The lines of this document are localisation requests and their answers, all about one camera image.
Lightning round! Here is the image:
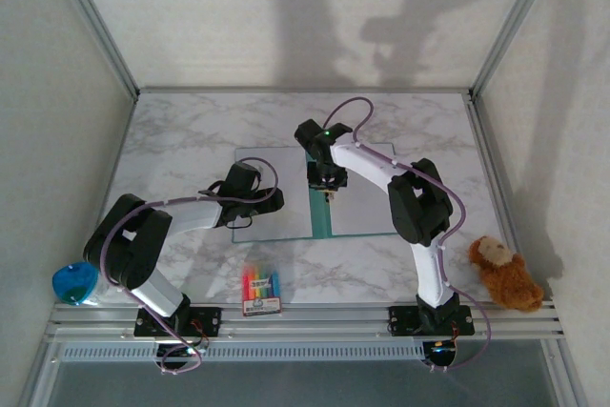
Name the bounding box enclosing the green file folder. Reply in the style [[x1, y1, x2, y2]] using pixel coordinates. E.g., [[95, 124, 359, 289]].
[[231, 141, 399, 244]]

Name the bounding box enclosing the pack of coloured markers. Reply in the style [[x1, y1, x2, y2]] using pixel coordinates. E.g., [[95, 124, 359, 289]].
[[241, 261, 283, 318]]

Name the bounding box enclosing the blue lidded plastic container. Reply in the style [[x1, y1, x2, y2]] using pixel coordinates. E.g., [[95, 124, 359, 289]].
[[51, 261, 102, 307]]

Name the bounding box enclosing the brown teddy bear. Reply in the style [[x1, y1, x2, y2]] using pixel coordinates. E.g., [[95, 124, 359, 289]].
[[467, 234, 545, 314]]

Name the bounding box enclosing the aluminium back rail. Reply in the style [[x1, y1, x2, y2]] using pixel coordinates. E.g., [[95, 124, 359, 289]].
[[136, 86, 474, 95]]

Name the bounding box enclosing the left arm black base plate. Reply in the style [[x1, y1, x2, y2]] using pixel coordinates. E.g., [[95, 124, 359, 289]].
[[133, 306, 223, 337]]

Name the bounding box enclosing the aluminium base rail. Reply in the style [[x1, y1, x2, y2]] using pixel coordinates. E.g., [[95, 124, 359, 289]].
[[45, 300, 566, 344]]

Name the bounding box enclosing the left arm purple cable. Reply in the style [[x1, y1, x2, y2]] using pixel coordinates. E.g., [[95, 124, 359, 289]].
[[103, 156, 280, 376]]

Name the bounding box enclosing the slotted grey cable duct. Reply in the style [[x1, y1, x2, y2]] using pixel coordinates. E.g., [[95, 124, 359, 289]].
[[61, 343, 428, 363]]

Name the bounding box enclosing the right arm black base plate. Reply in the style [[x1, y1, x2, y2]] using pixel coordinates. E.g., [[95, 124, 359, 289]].
[[388, 304, 477, 336]]

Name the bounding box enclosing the aluminium side rail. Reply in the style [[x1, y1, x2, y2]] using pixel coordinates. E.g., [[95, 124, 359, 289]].
[[463, 93, 521, 255]]

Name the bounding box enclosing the aluminium frame post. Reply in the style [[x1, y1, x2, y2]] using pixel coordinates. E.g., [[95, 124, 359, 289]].
[[45, 0, 141, 99], [468, 0, 564, 101]]

